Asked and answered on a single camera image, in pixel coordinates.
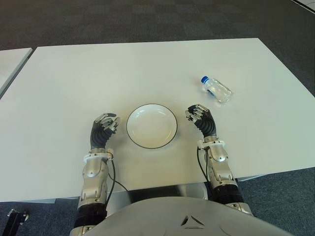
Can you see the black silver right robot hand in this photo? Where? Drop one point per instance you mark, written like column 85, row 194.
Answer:
column 206, row 123

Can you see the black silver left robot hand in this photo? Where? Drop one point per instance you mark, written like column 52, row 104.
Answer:
column 99, row 135

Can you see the clear water bottle blue cap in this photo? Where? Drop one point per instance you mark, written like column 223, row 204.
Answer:
column 217, row 89

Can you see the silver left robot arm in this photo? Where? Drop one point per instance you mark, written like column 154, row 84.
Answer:
column 94, row 172

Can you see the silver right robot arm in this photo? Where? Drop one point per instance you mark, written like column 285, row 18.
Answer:
column 219, row 157

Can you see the white plate with black rim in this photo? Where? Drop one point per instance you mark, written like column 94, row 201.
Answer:
column 151, row 125

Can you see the grey robot torso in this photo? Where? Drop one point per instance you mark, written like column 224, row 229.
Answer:
column 172, row 221

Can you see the neighbouring white table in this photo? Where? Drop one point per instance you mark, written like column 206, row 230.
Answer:
column 9, row 64

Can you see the black stand with caster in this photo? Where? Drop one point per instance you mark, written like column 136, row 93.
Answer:
column 16, row 218

